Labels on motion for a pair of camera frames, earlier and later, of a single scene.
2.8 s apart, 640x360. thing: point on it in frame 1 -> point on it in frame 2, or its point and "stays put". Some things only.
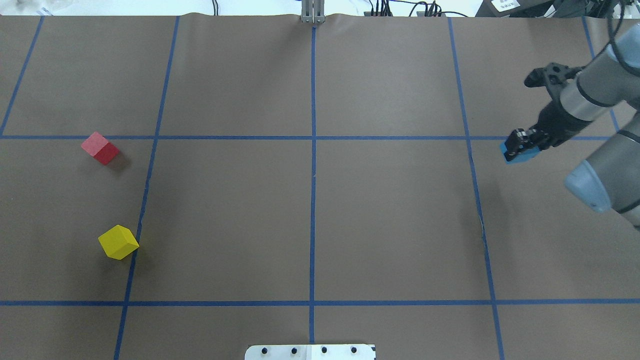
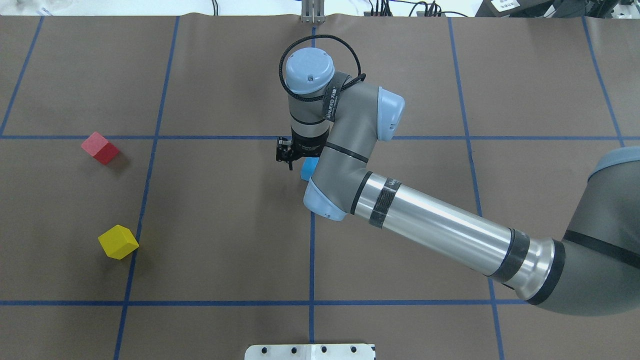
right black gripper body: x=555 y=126 -> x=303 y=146
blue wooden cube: x=521 y=156 -> x=308 y=167
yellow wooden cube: x=118 y=242 stays put
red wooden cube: x=98 y=147 stays put
